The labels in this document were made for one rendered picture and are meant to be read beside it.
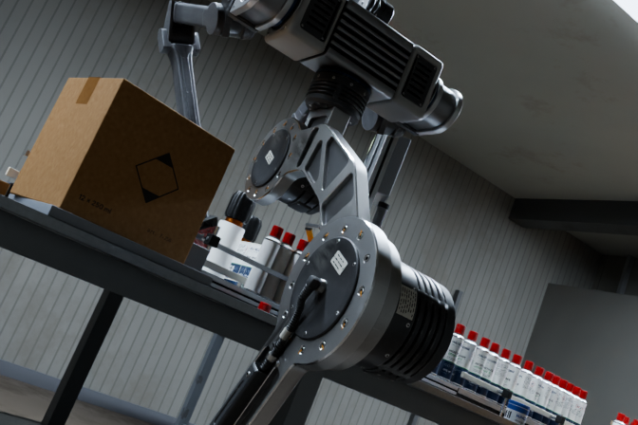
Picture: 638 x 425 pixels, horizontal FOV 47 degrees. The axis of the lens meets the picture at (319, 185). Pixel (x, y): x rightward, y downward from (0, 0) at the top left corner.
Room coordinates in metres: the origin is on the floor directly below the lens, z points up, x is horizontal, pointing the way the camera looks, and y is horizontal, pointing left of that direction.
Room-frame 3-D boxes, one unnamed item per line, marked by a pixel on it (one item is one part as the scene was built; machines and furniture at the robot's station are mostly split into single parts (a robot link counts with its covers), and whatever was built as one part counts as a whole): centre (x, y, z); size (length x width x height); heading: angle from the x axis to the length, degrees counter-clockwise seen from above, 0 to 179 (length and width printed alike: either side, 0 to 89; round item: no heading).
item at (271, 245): (2.12, 0.06, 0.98); 0.05 x 0.05 x 0.20
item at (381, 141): (2.07, -0.13, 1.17); 0.04 x 0.04 x 0.67; 35
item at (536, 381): (2.91, -1.09, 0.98); 0.05 x 0.05 x 0.20
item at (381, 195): (2.16, -0.15, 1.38); 0.17 x 0.10 x 0.19; 0
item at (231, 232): (2.35, 0.21, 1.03); 0.09 x 0.09 x 0.30
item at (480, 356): (2.70, -0.79, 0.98); 0.05 x 0.05 x 0.20
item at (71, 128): (1.52, 0.39, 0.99); 0.30 x 0.24 x 0.27; 132
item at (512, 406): (2.43, -0.88, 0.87); 0.07 x 0.07 x 0.07
